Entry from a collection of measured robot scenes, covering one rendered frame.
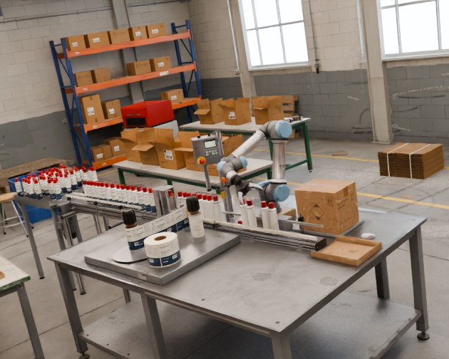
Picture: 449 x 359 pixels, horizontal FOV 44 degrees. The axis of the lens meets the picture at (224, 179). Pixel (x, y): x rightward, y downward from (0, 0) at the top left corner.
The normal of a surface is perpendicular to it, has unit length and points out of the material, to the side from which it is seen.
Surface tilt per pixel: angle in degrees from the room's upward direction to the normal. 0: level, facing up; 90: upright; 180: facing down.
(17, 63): 90
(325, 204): 90
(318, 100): 90
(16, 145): 90
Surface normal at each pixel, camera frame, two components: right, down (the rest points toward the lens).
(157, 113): 0.75, 0.04
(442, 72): -0.77, 0.28
